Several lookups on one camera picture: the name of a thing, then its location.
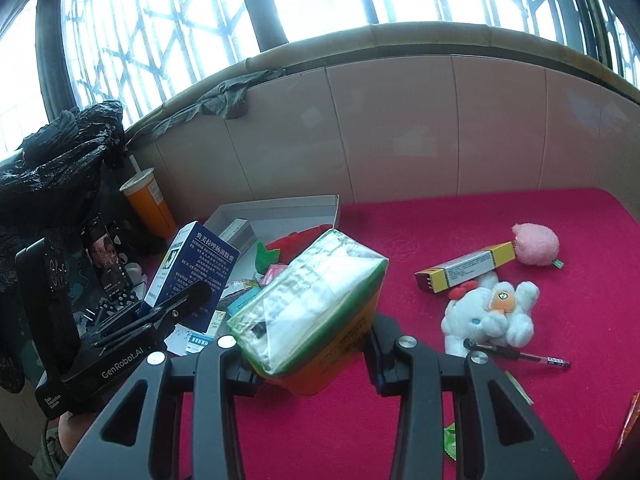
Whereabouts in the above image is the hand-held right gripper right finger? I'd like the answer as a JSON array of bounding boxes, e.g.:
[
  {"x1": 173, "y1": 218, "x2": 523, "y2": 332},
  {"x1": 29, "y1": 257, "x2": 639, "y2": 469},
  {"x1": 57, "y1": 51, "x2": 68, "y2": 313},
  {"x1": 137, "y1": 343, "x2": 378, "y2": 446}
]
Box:
[{"x1": 365, "y1": 312, "x2": 581, "y2": 480}]

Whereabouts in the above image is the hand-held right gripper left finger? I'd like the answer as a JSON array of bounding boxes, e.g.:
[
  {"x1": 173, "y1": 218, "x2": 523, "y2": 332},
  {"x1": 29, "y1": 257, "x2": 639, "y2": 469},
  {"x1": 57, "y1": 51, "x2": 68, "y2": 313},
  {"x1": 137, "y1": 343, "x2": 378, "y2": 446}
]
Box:
[{"x1": 57, "y1": 335, "x2": 263, "y2": 480}]

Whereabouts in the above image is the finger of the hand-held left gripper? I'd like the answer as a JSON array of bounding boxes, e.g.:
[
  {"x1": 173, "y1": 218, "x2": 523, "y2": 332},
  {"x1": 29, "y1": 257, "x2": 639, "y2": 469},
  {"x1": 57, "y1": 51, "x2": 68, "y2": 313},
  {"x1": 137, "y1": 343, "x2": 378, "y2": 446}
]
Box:
[{"x1": 92, "y1": 280, "x2": 217, "y2": 348}]

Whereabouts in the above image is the blue white medicine box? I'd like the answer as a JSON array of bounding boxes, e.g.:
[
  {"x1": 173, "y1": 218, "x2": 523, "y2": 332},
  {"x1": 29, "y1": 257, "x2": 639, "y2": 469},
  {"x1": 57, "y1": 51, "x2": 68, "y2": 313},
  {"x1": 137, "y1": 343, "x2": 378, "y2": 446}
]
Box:
[{"x1": 144, "y1": 221, "x2": 244, "y2": 322}]

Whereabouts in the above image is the red chili plush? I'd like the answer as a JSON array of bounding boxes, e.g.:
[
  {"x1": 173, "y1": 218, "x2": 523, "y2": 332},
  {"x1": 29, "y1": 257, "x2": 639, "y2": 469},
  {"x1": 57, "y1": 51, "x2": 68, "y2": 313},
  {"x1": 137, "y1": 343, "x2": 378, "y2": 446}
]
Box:
[{"x1": 254, "y1": 227, "x2": 333, "y2": 275}]

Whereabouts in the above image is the white cardboard box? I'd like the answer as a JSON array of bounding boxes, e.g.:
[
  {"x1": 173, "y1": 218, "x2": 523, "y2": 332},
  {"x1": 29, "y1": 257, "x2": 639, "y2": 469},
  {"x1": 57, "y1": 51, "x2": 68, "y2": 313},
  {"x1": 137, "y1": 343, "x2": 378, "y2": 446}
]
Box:
[{"x1": 162, "y1": 195, "x2": 342, "y2": 358}]

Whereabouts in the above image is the pink plush ball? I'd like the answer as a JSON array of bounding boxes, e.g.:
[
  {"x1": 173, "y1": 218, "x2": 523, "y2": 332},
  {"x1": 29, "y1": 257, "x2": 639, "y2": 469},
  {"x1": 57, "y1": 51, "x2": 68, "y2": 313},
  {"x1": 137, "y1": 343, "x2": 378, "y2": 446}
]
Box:
[{"x1": 511, "y1": 222, "x2": 566, "y2": 269}]

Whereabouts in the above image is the person's left forearm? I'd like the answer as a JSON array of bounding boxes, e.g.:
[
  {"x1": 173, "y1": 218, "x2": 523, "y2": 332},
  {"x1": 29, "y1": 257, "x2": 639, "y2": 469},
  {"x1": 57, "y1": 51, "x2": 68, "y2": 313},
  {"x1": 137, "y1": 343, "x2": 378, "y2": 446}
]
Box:
[{"x1": 32, "y1": 410, "x2": 101, "y2": 480}]

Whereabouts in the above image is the green snack packet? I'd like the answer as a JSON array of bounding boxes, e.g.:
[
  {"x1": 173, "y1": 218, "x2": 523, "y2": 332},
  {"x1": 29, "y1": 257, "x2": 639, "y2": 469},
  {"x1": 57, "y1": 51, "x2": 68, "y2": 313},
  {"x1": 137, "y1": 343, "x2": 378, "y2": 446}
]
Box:
[{"x1": 442, "y1": 422, "x2": 459, "y2": 461}]

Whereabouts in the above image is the pink small packet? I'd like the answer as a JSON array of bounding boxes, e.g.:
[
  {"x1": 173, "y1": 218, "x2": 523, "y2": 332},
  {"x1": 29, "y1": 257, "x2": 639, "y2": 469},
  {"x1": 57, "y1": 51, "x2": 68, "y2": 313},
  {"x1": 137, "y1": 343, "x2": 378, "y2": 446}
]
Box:
[{"x1": 260, "y1": 264, "x2": 290, "y2": 290}]

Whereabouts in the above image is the white plush toy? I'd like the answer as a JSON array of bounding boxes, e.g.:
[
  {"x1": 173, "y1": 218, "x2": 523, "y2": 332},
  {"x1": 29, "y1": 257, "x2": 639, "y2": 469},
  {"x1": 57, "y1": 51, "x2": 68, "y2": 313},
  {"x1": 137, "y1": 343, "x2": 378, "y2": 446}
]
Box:
[{"x1": 441, "y1": 271, "x2": 542, "y2": 359}]

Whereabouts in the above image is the black pen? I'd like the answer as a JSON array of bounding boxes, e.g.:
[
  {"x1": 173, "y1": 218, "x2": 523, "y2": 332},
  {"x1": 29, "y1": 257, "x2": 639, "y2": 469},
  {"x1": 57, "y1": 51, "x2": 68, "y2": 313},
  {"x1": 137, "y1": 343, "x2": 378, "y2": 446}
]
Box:
[{"x1": 462, "y1": 338, "x2": 572, "y2": 369}]

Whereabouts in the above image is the black smartphone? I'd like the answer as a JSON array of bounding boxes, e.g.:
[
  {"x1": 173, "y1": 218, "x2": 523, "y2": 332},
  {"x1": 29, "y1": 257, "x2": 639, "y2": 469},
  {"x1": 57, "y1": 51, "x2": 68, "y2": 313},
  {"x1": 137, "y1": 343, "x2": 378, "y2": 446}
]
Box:
[{"x1": 86, "y1": 214, "x2": 135, "y2": 305}]

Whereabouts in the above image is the orange drink cup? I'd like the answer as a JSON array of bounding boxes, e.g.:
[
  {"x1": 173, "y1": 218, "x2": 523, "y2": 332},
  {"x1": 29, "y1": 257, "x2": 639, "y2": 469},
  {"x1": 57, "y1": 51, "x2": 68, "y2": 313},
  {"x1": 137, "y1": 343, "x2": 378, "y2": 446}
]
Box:
[{"x1": 119, "y1": 167, "x2": 178, "y2": 243}]

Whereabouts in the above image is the green yellow packet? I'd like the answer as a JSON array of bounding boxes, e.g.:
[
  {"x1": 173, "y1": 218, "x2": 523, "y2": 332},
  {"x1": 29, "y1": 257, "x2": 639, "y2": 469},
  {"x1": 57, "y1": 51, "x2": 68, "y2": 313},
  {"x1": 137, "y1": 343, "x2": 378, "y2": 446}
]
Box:
[{"x1": 504, "y1": 370, "x2": 534, "y2": 406}]

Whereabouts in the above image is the yellow white long box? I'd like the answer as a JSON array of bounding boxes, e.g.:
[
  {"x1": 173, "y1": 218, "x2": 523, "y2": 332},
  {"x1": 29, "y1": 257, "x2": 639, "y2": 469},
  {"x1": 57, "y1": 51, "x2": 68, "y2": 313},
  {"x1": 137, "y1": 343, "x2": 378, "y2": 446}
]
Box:
[{"x1": 414, "y1": 241, "x2": 517, "y2": 294}]

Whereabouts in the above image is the magenta table cloth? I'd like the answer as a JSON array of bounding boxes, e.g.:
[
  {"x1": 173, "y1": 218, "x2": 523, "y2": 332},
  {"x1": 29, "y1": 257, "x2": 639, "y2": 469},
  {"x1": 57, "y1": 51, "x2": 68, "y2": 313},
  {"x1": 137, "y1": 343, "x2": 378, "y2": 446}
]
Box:
[{"x1": 130, "y1": 187, "x2": 640, "y2": 480}]

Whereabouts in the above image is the black plastic bag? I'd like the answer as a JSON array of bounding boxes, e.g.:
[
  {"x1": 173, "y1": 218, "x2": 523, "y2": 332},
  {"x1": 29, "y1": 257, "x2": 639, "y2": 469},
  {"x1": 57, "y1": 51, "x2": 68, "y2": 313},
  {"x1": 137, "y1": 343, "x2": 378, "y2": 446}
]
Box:
[{"x1": 0, "y1": 100, "x2": 127, "y2": 396}]

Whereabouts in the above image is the grey cloth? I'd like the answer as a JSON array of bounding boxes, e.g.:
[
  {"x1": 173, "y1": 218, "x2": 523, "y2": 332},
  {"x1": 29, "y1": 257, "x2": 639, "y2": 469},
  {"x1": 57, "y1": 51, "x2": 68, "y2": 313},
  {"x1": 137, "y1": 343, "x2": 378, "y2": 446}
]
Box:
[{"x1": 144, "y1": 67, "x2": 287, "y2": 142}]

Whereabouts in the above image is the tan window sill trim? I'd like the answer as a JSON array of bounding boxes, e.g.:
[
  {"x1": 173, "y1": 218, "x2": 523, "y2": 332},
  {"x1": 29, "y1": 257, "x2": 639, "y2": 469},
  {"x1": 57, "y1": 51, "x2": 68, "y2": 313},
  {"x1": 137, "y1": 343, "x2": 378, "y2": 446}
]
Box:
[{"x1": 125, "y1": 22, "x2": 640, "y2": 133}]

